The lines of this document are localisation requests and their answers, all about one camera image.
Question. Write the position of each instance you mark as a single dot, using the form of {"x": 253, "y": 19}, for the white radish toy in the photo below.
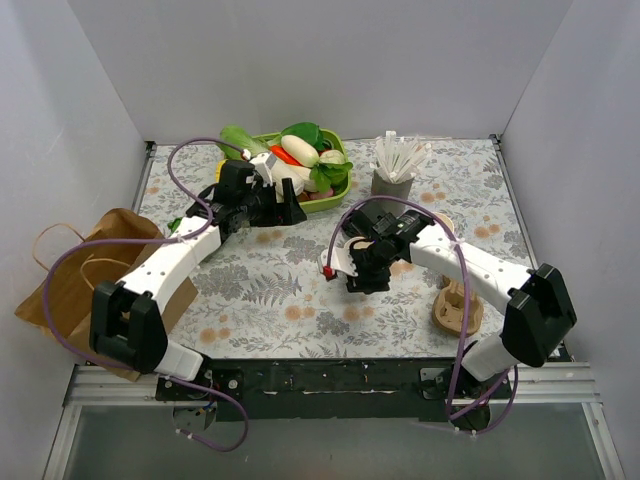
{"x": 304, "y": 153}

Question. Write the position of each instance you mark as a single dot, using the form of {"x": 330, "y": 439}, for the brown paper bag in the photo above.
{"x": 72, "y": 286}

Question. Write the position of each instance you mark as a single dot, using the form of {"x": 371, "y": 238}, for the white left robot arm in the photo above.
{"x": 126, "y": 317}

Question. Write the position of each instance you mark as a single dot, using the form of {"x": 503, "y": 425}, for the green plastic tray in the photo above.
{"x": 310, "y": 200}

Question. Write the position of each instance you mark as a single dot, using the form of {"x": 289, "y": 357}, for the yellow napa cabbage toy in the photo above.
{"x": 219, "y": 170}

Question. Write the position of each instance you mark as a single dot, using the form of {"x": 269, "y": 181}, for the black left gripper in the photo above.
{"x": 280, "y": 206}

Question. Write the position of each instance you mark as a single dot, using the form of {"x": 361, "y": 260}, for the green napa cabbage toy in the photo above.
{"x": 238, "y": 144}

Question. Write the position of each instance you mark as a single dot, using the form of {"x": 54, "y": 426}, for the aluminium frame rail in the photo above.
{"x": 549, "y": 425}

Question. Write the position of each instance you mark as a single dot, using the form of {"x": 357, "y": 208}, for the white wrapped straws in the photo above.
{"x": 397, "y": 158}

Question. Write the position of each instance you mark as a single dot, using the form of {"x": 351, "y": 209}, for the small green cabbage toy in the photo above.
{"x": 173, "y": 225}

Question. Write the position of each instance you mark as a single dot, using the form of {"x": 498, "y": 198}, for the green leafy vegetable toy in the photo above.
{"x": 307, "y": 131}

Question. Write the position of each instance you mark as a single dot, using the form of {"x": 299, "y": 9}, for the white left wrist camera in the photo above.
{"x": 271, "y": 169}

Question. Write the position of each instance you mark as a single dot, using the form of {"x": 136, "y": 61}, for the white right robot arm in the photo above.
{"x": 535, "y": 303}

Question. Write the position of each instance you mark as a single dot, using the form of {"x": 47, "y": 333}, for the green paper coffee cup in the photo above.
{"x": 358, "y": 243}

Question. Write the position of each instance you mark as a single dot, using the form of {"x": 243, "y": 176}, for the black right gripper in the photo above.
{"x": 364, "y": 267}

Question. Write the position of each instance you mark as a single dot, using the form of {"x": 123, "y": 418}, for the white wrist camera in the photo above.
{"x": 339, "y": 260}
{"x": 271, "y": 169}

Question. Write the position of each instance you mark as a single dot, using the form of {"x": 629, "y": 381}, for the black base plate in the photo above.
{"x": 270, "y": 389}

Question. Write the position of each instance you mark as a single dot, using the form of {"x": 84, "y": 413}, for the bok choy toy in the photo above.
{"x": 331, "y": 171}

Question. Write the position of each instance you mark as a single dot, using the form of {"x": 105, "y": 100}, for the brown cardboard cup carrier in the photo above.
{"x": 448, "y": 309}

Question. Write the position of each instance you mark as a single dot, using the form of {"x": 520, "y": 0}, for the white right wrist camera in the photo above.
{"x": 339, "y": 260}

